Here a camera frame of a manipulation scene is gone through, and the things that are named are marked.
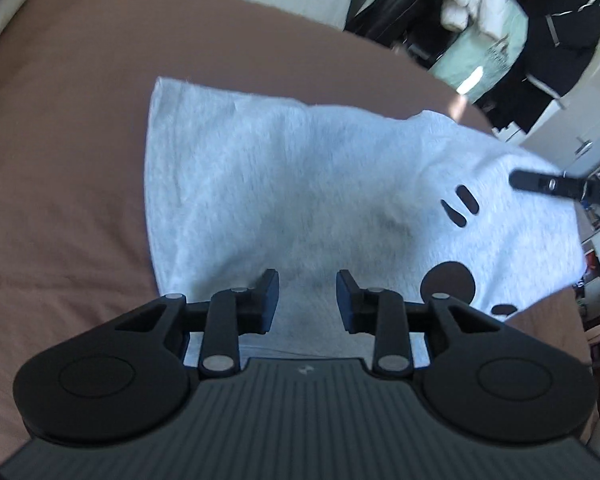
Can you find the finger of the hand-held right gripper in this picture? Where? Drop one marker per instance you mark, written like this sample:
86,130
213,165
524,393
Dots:
540,182

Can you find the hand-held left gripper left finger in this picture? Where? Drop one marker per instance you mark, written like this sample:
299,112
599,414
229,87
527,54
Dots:
272,305

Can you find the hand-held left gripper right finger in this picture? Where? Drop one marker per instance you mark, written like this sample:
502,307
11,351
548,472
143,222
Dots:
342,305

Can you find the light grey t-shirt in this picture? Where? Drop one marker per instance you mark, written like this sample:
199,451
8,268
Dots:
305,185

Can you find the white cabinet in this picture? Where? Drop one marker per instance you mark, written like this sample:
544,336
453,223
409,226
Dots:
595,110

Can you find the black striped jacket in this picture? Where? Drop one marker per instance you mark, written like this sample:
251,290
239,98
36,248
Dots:
565,45

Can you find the mint quilted jacket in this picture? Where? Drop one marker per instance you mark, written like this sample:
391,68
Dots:
480,55

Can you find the black hanging garment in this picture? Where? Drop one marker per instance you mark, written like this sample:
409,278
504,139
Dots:
395,5

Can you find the brown bed sheet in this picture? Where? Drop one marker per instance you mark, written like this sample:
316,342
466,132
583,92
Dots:
65,160

